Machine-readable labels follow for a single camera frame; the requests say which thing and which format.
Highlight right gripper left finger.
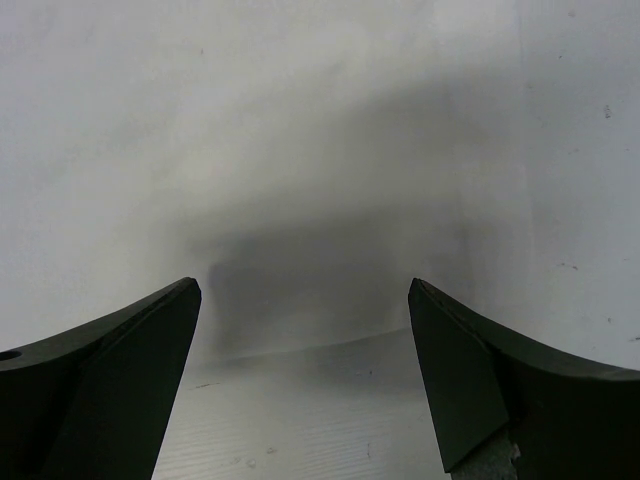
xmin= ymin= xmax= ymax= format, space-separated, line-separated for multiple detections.
xmin=1 ymin=277 xmax=201 ymax=479

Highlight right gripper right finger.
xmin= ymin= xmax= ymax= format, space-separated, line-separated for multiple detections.
xmin=408 ymin=279 xmax=639 ymax=479

